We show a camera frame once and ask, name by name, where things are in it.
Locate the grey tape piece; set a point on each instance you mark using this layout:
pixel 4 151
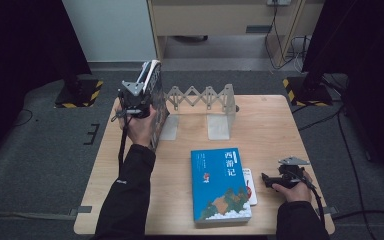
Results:
pixel 81 210
pixel 328 210

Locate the white power strip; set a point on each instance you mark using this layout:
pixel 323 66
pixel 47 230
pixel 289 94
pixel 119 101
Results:
pixel 278 2

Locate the person's right hand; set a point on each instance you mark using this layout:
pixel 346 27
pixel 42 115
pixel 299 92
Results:
pixel 295 193

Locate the light wooden desk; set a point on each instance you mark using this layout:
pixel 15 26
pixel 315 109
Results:
pixel 213 16

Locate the thick blue book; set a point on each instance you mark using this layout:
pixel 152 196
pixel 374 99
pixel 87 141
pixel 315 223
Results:
pixel 220 183

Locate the black yellow striped stand base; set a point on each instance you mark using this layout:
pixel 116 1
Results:
pixel 308 93
pixel 80 95

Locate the magazine with portrait cover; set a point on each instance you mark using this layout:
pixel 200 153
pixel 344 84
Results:
pixel 141 73

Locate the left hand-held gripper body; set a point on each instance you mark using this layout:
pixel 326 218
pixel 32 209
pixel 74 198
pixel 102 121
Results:
pixel 135 100

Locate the expandable metal book rack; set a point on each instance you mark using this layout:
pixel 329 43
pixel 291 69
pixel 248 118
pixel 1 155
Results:
pixel 213 103

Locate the white caterpillar picture book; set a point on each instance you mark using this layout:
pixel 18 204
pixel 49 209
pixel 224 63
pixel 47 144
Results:
pixel 251 190

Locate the person's left hand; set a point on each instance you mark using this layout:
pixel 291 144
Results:
pixel 140 128

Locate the black curtain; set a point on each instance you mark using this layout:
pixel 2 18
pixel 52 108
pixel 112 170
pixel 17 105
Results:
pixel 20 60
pixel 370 66

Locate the white panel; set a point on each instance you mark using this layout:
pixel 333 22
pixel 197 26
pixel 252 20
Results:
pixel 110 30

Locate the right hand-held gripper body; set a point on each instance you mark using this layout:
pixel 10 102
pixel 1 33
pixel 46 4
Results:
pixel 290 173

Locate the grey floor strip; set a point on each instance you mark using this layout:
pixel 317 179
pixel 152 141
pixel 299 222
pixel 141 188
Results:
pixel 26 216

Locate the dark round object under desk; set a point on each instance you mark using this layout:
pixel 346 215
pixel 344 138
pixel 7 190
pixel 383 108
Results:
pixel 190 38

